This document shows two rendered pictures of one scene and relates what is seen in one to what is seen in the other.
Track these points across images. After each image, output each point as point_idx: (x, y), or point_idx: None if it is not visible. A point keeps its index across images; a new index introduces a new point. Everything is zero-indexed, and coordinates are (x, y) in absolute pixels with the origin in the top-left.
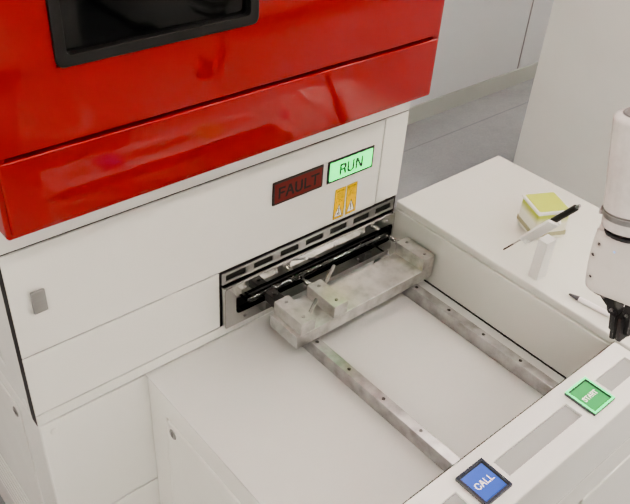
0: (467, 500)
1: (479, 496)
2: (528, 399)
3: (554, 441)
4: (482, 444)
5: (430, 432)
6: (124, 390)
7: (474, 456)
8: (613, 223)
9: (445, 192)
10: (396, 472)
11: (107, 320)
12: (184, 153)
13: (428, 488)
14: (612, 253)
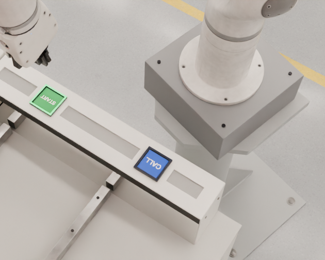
0: (170, 173)
1: (167, 164)
2: (4, 160)
3: (99, 122)
4: (118, 167)
5: (60, 228)
6: None
7: (131, 172)
8: (29, 22)
9: None
10: (107, 246)
11: None
12: None
13: (169, 197)
14: (30, 35)
